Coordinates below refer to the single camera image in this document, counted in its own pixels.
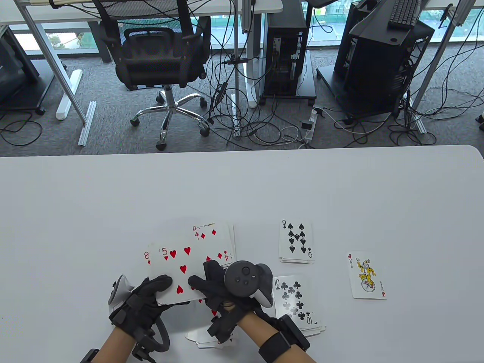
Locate person's right hand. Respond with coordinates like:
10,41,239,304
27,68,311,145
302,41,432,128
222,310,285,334
188,260,280,344

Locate person's left hand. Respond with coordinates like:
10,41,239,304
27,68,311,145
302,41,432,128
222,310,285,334
109,274,191,339

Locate stack of playing cards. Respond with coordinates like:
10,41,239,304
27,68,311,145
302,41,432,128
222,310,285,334
144,242,206,306

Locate few-pip hearts playing card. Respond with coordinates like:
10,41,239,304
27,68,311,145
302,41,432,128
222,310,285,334
159,242,206,305

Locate pile of hearts cards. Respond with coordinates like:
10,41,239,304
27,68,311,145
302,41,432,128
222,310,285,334
185,301,237,349

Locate pile of diamonds cards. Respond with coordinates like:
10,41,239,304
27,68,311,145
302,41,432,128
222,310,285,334
191,222,238,271

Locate pile of clubs cards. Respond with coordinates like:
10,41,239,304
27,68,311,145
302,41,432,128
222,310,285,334
272,276,326,338

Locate many-pip spades playing card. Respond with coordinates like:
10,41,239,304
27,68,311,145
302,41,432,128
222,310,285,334
279,219,313,264

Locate jester figure playing card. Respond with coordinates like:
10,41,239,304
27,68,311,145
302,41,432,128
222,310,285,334
346,251,387,300

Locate person's right forearm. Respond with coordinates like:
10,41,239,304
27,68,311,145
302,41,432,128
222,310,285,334
238,312,316,363

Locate person's left forearm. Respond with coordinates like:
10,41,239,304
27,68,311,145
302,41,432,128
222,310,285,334
93,327,136,363

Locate grey and white handheld controller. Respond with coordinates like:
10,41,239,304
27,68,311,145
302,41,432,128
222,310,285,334
108,274,171,353
224,261,273,307

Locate white power strip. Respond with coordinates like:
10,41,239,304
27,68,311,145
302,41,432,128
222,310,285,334
301,107,326,144

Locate black rolling computer stand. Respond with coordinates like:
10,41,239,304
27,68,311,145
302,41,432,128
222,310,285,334
259,49,317,106

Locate black mesh office chair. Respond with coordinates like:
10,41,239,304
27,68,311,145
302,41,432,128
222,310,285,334
92,0,211,151

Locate black flat floor stand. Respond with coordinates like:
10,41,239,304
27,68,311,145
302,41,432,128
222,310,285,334
317,66,402,118

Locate black rolling cabinet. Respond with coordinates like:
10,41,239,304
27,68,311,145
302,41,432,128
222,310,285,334
0,26,56,116

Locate large black computer tower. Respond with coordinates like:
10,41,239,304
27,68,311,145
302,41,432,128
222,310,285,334
342,19,435,118

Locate black computer case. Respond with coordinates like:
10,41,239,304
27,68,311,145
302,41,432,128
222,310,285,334
334,0,365,80

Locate black tilted board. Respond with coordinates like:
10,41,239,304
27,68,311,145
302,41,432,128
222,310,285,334
349,0,413,47

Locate black keyboard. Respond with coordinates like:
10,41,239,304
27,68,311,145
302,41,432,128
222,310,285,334
388,0,422,30

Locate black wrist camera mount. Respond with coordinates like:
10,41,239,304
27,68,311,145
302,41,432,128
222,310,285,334
130,333,157,363
278,315,310,351

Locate tangle of black floor cables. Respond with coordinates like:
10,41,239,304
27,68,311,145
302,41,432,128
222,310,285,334
202,0,484,152

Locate black looped floor cable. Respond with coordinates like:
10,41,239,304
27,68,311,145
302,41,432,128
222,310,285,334
0,110,43,147

